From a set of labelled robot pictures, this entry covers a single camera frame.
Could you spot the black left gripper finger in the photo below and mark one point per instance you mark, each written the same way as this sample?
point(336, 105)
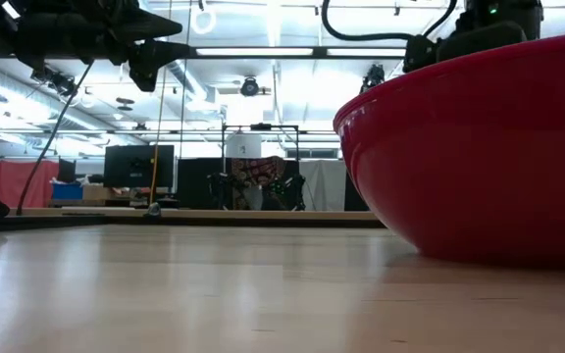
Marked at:
point(150, 24)
point(155, 64)

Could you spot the large red plastic bowl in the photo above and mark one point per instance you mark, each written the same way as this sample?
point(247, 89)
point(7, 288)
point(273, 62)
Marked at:
point(478, 162)

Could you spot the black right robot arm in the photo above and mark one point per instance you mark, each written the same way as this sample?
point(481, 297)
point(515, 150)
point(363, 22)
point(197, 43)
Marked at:
point(503, 15)

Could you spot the black computer monitor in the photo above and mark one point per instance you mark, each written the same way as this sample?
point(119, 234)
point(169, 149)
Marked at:
point(138, 166)

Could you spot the white cylindrical bucket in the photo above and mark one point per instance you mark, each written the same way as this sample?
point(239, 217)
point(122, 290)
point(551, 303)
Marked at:
point(243, 146)

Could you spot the long ceiling light bar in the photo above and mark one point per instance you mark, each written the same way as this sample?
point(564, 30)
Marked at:
point(282, 51)

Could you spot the brown cardboard box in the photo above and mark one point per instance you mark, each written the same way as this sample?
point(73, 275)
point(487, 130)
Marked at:
point(106, 192)

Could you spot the patterned red cloth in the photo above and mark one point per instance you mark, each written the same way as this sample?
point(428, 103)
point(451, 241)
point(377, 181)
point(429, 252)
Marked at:
point(258, 176)

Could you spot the blue storage bin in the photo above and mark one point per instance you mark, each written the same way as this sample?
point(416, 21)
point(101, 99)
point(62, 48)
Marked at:
point(66, 191)

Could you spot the red curtain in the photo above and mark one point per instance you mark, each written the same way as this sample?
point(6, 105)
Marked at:
point(17, 184)

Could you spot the black background robot arms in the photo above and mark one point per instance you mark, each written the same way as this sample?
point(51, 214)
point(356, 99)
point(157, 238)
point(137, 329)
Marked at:
point(287, 191)

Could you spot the white curtain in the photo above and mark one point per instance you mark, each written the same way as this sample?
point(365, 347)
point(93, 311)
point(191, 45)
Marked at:
point(323, 184)

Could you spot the black ceiling camera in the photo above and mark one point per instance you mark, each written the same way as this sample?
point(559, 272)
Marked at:
point(249, 86)

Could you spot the black metal frame stand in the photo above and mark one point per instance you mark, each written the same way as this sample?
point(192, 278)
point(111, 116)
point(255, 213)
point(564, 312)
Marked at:
point(263, 128)

